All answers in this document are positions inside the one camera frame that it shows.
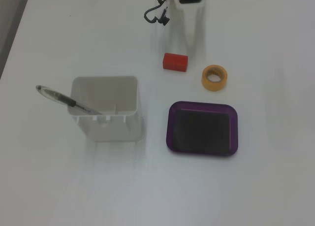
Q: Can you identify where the red cube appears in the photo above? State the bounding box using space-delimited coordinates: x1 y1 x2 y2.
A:
162 52 189 72

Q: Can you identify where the white plastic box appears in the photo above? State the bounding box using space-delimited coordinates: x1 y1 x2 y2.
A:
67 75 145 142

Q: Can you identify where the yellow masking tape roll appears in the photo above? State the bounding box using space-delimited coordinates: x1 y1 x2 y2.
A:
201 65 228 92

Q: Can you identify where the purple metal tray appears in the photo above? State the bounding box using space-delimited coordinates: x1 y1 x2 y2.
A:
165 100 239 158

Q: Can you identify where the black ballpoint pen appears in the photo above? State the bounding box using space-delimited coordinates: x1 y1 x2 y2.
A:
35 85 103 115

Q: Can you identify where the small black camera module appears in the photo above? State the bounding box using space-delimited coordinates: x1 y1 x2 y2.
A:
157 9 170 25

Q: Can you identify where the thin dark camera cable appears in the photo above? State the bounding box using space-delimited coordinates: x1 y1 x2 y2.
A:
143 0 165 24

